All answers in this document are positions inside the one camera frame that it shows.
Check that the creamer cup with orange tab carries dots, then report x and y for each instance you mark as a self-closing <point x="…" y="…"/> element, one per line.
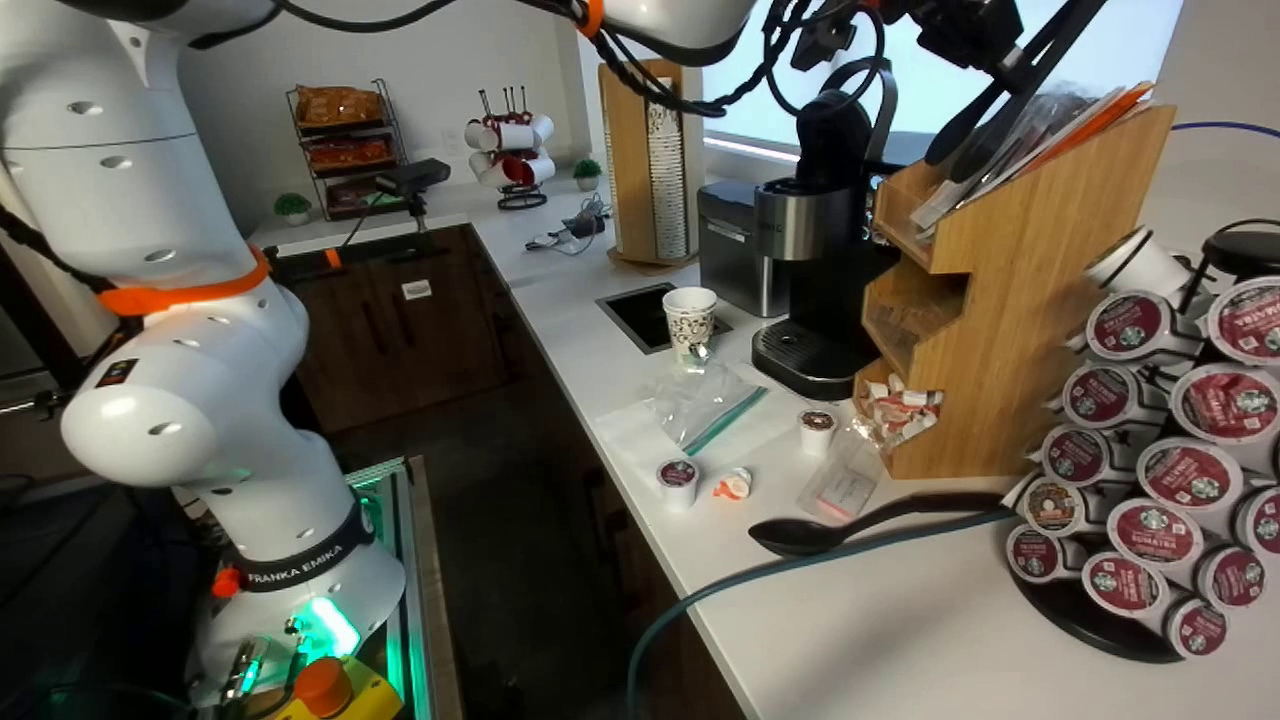
<point x="730" y="487"/>

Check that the orange emergency stop button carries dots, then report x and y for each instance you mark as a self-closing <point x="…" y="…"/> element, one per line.
<point x="325" y="690"/>

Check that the small green plant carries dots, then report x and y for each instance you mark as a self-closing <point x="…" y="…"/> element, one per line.
<point x="587" y="171"/>

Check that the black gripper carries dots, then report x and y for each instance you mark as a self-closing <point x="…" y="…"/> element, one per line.
<point x="963" y="27"/>

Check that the clear zip bag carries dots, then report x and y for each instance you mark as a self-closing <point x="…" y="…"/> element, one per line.
<point x="707" y="408"/>

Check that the small black device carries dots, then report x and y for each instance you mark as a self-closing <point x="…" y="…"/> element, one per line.
<point x="416" y="181"/>

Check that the snack shelf rack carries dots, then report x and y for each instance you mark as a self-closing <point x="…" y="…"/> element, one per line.
<point x="346" y="144"/>

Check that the maroon lid coffee pod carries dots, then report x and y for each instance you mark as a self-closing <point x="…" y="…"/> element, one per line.
<point x="680" y="477"/>

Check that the dark wooden cabinet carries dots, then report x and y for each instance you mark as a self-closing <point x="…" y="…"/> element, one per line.
<point x="402" y="335"/>

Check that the black coffee machine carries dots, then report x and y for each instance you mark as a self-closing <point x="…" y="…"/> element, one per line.
<point x="835" y="241"/>

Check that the white sugar packet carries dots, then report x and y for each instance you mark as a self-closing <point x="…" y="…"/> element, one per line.
<point x="842" y="490"/>

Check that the packets in wooden stand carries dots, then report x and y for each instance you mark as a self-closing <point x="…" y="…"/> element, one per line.
<point x="1025" y="144"/>

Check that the pile of creamer cups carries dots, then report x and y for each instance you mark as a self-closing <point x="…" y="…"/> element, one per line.
<point x="896" y="407"/>

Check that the brown lid coffee pod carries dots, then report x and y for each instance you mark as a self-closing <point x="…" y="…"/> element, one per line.
<point x="818" y="425"/>

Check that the black plastic spoon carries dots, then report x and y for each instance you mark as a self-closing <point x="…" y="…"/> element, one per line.
<point x="800" y="536"/>

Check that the wooden condiment stand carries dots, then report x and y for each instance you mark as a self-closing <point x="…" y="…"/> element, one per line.
<point x="1000" y="305"/>

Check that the mug rack with white mugs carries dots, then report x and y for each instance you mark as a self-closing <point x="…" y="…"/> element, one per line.
<point x="515" y="144"/>

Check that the stainless steel appliance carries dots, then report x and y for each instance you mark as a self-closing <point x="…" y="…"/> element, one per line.
<point x="741" y="247"/>

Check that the black tongs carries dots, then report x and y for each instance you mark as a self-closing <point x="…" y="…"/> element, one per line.
<point x="1025" y="80"/>

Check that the tall wooden cup holder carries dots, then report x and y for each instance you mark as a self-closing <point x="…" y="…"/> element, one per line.
<point x="644" y="160"/>

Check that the white coffee pod side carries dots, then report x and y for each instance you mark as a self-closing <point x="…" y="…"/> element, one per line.
<point x="1144" y="266"/>

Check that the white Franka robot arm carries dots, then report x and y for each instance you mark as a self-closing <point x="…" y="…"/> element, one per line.
<point x="172" y="361"/>

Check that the black pod carousel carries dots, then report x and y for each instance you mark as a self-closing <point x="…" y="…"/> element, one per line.
<point x="1106" y="627"/>

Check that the paper cup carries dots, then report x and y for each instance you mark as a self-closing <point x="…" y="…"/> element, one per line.
<point x="688" y="326"/>

